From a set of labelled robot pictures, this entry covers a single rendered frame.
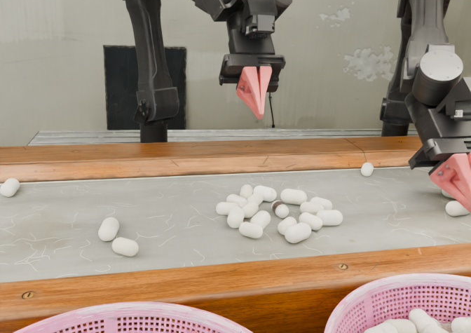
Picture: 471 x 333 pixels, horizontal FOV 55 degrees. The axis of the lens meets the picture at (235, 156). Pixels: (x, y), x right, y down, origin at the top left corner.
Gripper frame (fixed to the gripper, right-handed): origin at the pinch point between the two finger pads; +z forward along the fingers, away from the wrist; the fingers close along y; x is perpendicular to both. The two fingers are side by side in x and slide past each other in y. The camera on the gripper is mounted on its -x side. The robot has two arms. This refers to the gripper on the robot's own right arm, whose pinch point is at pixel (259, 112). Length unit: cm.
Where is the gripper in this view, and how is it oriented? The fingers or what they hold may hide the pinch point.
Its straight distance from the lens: 72.2
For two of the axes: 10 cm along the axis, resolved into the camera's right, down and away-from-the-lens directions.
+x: -1.8, 5.0, 8.5
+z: 1.4, 8.7, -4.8
